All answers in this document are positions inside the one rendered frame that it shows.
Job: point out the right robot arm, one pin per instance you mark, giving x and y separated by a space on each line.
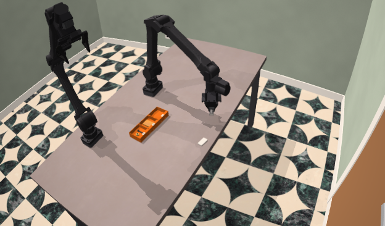
60 27

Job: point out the orange rack of bins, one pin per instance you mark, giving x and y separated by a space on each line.
157 116

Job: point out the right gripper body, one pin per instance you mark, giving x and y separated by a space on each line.
67 40

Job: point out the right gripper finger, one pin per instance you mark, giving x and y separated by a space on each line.
60 53
85 38

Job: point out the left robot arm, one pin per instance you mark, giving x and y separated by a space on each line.
209 69

